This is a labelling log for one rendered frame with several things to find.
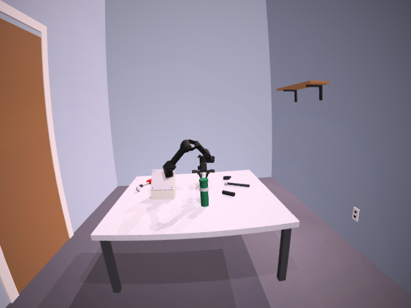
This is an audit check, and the green cylinder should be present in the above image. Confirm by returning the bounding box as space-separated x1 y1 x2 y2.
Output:
199 178 209 207

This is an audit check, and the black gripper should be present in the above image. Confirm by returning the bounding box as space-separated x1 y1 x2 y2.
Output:
192 163 214 178

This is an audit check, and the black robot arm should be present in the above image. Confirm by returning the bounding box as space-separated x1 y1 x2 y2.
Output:
163 139 215 178

